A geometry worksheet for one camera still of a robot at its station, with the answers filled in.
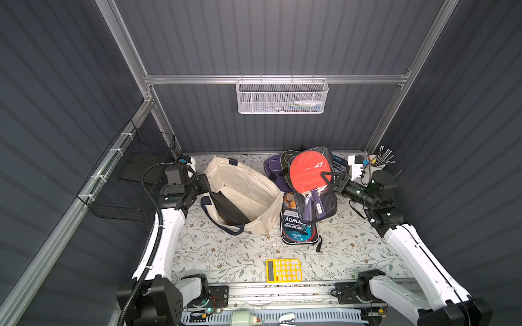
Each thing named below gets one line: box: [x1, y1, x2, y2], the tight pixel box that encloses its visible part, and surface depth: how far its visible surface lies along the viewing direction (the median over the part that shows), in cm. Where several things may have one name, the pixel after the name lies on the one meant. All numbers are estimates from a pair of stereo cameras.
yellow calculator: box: [265, 258, 303, 284], surface depth 80 cm
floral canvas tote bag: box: [200, 156, 284, 236], surface depth 87 cm
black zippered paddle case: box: [209, 190, 251, 226], surface depth 82 cm
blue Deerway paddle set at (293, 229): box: [280, 190, 321, 245], surface depth 88 cm
